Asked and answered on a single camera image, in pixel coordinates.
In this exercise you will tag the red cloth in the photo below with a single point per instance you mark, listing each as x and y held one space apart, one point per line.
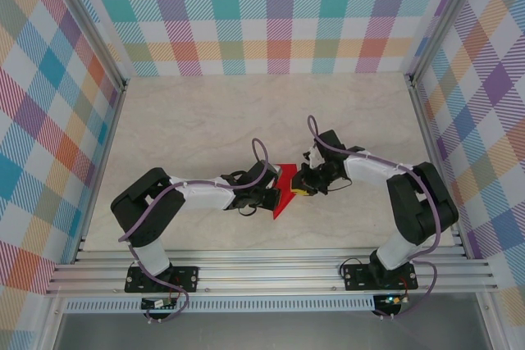
286 186

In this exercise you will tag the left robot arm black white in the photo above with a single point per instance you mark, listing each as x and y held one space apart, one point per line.
201 196

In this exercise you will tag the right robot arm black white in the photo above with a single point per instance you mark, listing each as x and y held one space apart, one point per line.
369 169

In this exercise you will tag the aluminium mounting rail beam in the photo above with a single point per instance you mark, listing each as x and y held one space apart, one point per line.
266 272

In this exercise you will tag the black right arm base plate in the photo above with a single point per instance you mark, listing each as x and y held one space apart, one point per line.
357 278

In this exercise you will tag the aluminium side rail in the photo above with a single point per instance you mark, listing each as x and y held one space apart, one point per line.
436 165
100 174

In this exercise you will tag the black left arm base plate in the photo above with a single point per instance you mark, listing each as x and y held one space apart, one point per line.
186 278

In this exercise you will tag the aluminium corner post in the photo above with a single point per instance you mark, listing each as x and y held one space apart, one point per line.
443 18
88 26

